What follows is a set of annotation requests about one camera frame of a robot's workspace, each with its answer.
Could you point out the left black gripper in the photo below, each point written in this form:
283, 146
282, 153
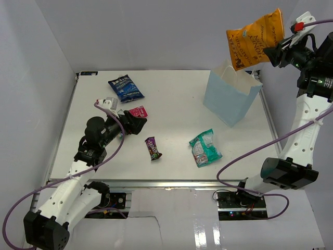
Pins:
135, 125

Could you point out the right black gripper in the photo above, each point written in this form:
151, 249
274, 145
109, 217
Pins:
274, 53

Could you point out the orange chips bag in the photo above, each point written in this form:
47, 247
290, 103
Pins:
246, 45

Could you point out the teal snack packet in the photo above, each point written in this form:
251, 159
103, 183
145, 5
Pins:
203, 150

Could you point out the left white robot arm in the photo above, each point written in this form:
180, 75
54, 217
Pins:
50, 226

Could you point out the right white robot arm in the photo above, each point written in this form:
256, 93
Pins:
292, 169

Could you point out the blue chips bag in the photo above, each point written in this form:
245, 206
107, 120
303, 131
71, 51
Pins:
126, 89

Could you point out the light blue paper bag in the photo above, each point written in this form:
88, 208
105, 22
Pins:
230, 93

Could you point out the pink candy packet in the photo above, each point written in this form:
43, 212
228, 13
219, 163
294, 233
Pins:
139, 112

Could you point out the purple M&M's packet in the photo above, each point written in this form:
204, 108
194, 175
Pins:
152, 148

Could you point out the white front cover board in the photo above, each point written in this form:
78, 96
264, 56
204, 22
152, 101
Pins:
188, 219

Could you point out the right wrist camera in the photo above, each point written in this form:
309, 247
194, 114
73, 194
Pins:
299, 23

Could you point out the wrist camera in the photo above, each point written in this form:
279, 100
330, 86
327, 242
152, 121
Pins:
299, 23
110, 103

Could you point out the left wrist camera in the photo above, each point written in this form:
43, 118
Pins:
110, 103

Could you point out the aluminium table frame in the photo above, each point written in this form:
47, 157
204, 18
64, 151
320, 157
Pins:
176, 114

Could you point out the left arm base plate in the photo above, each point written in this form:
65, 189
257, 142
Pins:
114, 200

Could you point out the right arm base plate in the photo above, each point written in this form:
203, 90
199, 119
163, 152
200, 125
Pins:
226, 200

